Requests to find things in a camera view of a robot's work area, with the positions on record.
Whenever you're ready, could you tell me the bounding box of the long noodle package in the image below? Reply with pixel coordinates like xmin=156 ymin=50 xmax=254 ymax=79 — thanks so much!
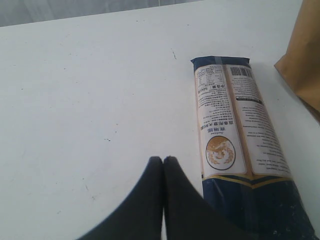
xmin=192 ymin=56 xmax=317 ymax=240

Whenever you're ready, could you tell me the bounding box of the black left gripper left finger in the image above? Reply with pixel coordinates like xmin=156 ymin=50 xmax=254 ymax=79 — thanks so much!
xmin=80 ymin=156 xmax=163 ymax=240

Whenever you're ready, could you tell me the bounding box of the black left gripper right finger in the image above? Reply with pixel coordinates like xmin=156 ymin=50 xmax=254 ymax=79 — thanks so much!
xmin=163 ymin=156 xmax=252 ymax=240

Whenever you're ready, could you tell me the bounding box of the white curtain backdrop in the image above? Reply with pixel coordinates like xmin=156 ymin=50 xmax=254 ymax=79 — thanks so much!
xmin=0 ymin=0 xmax=303 ymax=28

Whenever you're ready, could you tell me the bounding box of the large brown paper bag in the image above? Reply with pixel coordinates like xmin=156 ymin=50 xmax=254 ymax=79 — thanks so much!
xmin=274 ymin=0 xmax=320 ymax=121

